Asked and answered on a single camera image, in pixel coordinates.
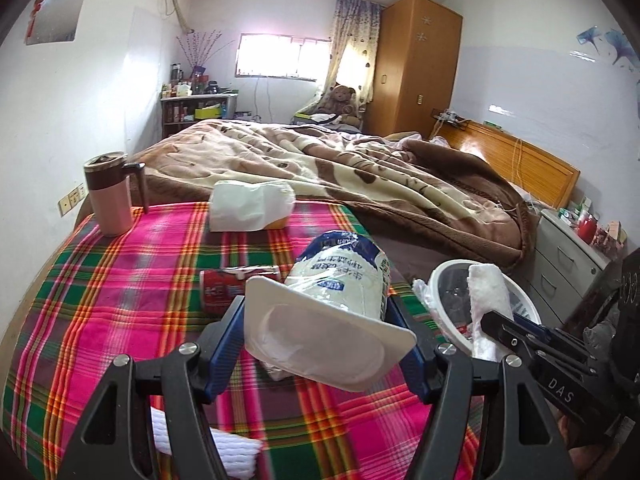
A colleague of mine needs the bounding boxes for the floral curtain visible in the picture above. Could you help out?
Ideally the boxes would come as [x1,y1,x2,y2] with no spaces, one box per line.
[324,0,383,110]

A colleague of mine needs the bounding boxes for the pink brown travel mug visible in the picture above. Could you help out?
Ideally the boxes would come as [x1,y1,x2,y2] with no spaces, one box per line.
[84,152,150,237]

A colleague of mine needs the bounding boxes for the tissue pack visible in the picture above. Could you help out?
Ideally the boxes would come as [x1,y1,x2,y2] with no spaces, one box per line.
[208,180,296,232]

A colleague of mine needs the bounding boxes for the brown beige blanket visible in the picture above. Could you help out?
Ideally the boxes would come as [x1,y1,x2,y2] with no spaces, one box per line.
[133,119,538,270]

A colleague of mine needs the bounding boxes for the grey drawer nightstand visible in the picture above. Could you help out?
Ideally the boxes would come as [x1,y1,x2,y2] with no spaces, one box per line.
[518,209,611,326]

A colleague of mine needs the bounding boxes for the red white small box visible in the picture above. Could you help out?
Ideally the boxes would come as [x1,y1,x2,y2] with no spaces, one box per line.
[198,266,282,316]

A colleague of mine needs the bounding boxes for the cluttered shelf desk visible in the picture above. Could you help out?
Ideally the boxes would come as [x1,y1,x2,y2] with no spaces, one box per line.
[160,63,239,139]

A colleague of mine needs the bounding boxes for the decorative branch vase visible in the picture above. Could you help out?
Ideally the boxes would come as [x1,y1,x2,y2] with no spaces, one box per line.
[177,29,234,79]

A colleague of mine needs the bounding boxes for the red cup on nightstand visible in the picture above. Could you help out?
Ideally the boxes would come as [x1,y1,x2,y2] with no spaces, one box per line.
[576,211,598,245]

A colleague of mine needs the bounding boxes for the white trash bin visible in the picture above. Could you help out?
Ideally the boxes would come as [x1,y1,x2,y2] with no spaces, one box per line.
[413,259,542,356]

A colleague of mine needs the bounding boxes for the wall power socket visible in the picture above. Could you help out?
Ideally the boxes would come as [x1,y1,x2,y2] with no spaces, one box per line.
[58,184,86,217]

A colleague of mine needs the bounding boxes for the brown teddy bear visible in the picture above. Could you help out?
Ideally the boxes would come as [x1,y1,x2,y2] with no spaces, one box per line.
[314,84,361,128]

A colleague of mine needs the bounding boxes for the red chinese knot ornament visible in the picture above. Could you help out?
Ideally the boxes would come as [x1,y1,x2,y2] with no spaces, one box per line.
[26,0,46,44]

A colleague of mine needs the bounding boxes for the white blue yogurt cup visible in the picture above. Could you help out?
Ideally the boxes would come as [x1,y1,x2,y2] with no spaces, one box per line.
[244,231,416,392]

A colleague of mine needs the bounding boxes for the wooden headboard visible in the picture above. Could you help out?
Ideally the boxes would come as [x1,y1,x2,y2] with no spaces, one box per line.
[437,120,580,208]

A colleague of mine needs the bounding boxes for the wooden wardrobe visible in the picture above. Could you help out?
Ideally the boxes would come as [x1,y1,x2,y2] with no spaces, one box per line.
[363,0,463,136]

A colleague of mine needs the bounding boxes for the wall mirror panel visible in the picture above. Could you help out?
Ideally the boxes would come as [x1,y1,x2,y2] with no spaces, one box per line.
[25,0,84,46]

